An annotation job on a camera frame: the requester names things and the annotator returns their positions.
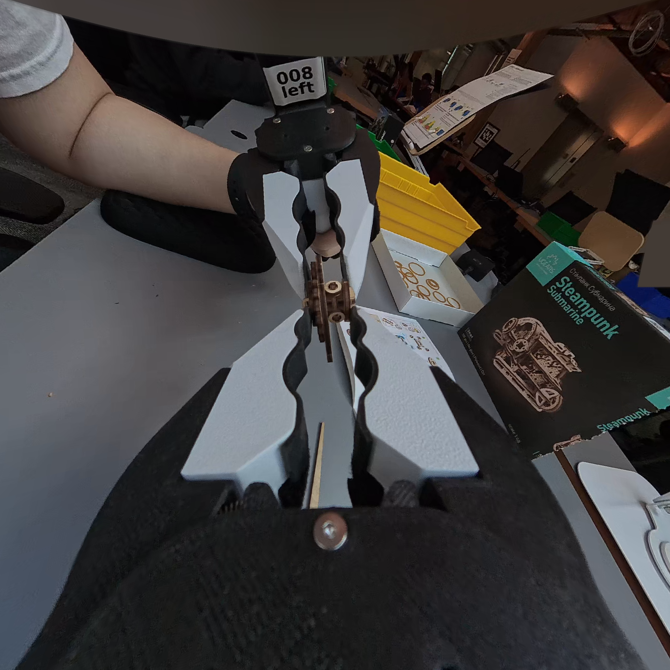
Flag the black power adapter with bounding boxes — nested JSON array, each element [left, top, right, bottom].
[[461, 248, 496, 282]]

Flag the wooden gear assembly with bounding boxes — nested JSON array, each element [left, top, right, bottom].
[[303, 255, 360, 363]]

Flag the black wrist band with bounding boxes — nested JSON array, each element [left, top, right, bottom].
[[227, 150, 263, 225]]

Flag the green storage bin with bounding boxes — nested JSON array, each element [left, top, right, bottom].
[[534, 209, 583, 248]]

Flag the black puzzle box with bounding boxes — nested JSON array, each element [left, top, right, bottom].
[[457, 241, 670, 462]]

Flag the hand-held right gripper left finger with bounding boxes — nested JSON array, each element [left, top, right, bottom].
[[179, 309, 311, 507]]

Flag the person's left forearm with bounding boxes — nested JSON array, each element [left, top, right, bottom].
[[0, 42, 243, 215]]

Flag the green plastic bin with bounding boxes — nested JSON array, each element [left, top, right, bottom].
[[366, 126, 415, 164]]

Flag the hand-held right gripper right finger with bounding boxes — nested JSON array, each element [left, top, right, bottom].
[[349, 308, 482, 507]]

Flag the person's white shirt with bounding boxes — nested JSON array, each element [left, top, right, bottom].
[[0, 0, 75, 100]]

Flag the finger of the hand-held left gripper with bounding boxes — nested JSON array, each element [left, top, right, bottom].
[[261, 170, 311, 313], [323, 156, 375, 311]]

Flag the assembly instruction booklet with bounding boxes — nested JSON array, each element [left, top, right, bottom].
[[335, 306, 456, 411]]

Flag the printed instruction sheet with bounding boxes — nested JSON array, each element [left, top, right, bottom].
[[402, 63, 556, 158]]

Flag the thin wooden strip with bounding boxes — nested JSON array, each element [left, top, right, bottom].
[[308, 421, 326, 509]]

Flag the white cardboard tray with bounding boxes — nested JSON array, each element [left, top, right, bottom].
[[371, 229, 486, 329]]

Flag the yellow plastic bin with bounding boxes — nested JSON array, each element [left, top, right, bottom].
[[374, 151, 481, 258]]

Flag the grey desk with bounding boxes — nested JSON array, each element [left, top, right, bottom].
[[0, 99, 670, 670]]

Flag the pile of wooden rings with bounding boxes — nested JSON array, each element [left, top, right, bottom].
[[393, 260, 462, 311]]

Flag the person's left hand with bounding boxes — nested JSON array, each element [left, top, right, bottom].
[[313, 229, 343, 261]]

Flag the beige chair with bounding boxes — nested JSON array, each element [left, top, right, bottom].
[[578, 210, 646, 273]]

